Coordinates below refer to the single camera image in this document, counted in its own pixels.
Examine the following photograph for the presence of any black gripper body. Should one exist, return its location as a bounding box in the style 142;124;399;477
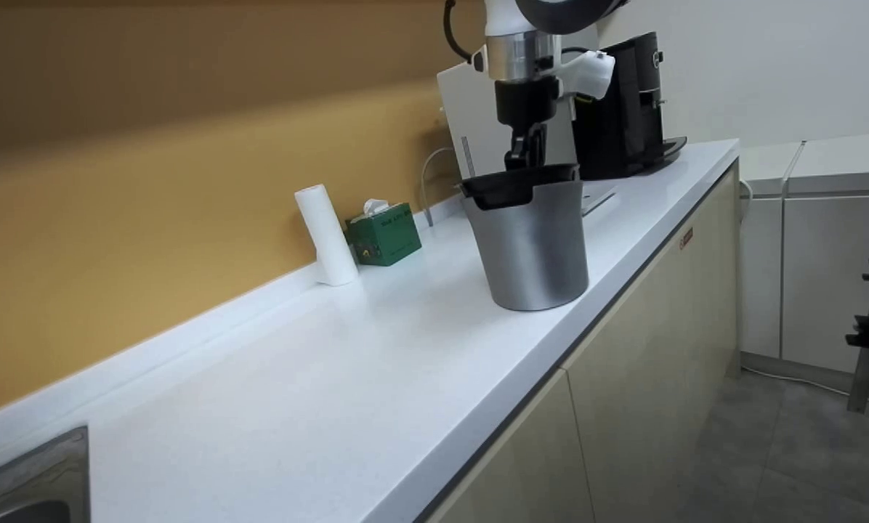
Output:
492;74;565;140

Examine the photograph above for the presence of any black plastic can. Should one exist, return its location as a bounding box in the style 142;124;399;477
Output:
459;159;585;214

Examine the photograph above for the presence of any grey metal cup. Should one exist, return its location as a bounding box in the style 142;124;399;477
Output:
463;171;594;318

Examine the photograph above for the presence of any black coffee machine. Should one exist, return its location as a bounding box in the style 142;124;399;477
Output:
571;29;693;183

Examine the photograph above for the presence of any green tissue box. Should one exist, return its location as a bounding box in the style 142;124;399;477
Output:
342;197;425;270

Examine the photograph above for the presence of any white plastic bottle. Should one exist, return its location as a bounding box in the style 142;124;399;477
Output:
292;183;364;291

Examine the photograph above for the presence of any beige counter cabinet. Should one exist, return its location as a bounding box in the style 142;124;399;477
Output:
418;159;748;523

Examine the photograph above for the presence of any white low cabinet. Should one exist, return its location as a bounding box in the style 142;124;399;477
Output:
735;127;869;383

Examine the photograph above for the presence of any stainless steel sink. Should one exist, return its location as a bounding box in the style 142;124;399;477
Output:
0;422;94;523

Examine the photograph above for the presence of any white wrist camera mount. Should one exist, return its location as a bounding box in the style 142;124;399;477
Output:
553;50;619;104

